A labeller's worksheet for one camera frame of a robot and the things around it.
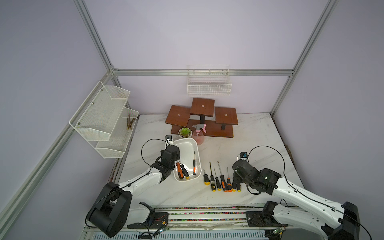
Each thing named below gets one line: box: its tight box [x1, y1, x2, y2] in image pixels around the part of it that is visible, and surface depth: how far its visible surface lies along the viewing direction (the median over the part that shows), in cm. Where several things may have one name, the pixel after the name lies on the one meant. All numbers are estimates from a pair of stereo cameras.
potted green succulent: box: [178, 127, 193, 138], surface depth 100 cm
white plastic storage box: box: [173, 138, 202, 183], surface depth 91 cm
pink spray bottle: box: [192, 124, 207, 145], surface depth 98 cm
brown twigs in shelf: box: [126, 113, 136, 130], surface depth 100 cm
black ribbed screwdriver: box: [232, 182, 237, 192], surface depth 85 cm
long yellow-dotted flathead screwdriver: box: [209, 161, 217, 192], surface depth 86 cm
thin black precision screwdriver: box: [213, 166, 222, 191], surface depth 86 cm
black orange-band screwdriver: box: [227, 167, 233, 193], surface depth 84 cm
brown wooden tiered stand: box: [165, 97, 238, 138], surface depth 101 cm
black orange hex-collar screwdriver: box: [217, 161, 228, 193], surface depth 86 cm
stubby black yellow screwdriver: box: [203, 169, 211, 186], surface depth 87 cm
